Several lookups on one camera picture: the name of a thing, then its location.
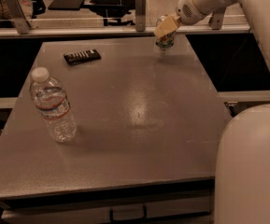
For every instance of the clear plastic water bottle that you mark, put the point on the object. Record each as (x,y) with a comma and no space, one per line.
(51,102)

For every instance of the grey table drawer front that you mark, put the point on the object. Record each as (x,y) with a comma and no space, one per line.
(182,207)

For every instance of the white green 7up can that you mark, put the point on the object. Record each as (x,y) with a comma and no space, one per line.
(164,45)

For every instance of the metal rail bracket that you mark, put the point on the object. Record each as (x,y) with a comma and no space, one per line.
(21,24)
(140,13)
(216,20)

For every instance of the left metal rail bracket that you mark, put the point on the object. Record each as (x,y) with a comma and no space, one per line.
(21,24)

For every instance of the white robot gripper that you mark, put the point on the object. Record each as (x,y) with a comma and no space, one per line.
(189,12)

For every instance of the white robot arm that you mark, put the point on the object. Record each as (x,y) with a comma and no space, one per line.
(242,179)

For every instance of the black drawer handle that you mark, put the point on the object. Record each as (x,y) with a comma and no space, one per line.
(128,214)

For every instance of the right metal rail bracket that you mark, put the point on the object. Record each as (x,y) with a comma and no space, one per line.
(216,20)

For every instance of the dark desk frame background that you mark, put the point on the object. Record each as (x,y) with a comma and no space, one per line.
(111,10)

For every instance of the middle metal rail bracket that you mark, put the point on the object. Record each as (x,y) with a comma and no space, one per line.
(140,13)

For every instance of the black square floor mat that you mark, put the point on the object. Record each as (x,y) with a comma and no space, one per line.
(66,4)

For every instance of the black remote control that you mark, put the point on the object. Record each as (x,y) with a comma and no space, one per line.
(82,57)

